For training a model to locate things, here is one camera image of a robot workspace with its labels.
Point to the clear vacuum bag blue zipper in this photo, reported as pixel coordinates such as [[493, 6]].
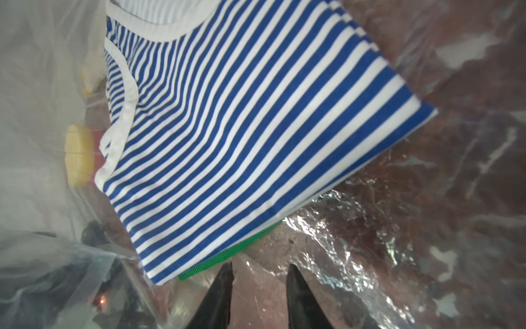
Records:
[[429, 235]]

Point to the solid green garment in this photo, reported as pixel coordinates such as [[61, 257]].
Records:
[[226, 254]]

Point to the blue striped tank top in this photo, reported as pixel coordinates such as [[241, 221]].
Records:
[[228, 116]]

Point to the yellow smiley sponge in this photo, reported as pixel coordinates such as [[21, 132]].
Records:
[[79, 158]]

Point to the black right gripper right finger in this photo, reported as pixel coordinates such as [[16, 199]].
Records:
[[303, 309]]

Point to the white work glove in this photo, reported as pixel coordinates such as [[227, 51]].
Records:
[[93, 69]]

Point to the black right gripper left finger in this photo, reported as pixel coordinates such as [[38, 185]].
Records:
[[214, 311]]

